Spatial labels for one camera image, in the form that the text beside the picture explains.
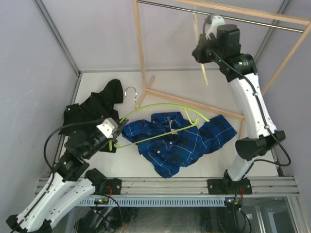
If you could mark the black shirt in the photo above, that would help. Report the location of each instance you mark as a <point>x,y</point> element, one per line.
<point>97,105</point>

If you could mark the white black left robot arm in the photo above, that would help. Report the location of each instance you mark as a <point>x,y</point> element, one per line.
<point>70,182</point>

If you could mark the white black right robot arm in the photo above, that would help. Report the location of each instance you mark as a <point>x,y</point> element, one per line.
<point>262,135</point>

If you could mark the blue plaid shirt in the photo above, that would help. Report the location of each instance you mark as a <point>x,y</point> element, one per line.
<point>169,142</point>

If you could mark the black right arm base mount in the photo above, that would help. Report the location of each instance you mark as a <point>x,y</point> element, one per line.
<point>222,187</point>

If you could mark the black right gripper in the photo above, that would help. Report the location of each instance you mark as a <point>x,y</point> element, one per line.
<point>198,53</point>

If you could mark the grey slotted cable duct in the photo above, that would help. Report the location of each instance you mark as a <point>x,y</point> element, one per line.
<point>153,202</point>

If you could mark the wooden clothes rack frame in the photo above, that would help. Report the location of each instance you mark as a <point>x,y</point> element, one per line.
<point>227,8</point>

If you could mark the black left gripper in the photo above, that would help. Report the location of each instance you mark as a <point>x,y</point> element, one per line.
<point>115,134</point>

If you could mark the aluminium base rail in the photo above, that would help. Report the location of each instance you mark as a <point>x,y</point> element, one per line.
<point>261,186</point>

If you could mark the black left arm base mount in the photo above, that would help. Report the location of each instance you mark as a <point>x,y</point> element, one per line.
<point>113,186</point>

